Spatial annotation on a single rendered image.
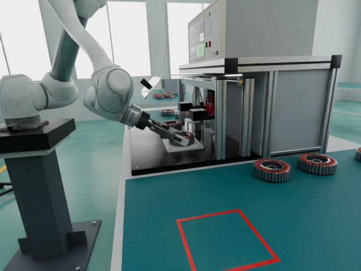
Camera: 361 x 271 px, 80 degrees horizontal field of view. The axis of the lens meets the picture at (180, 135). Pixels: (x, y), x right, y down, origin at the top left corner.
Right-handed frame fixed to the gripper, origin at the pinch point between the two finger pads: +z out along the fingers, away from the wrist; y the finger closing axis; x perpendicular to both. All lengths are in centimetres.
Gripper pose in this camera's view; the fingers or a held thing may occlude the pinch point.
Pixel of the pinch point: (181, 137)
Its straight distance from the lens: 94.5
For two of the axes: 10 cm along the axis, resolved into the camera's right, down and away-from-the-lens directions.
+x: 4.5, -8.8, -1.4
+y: 2.3, 2.7, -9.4
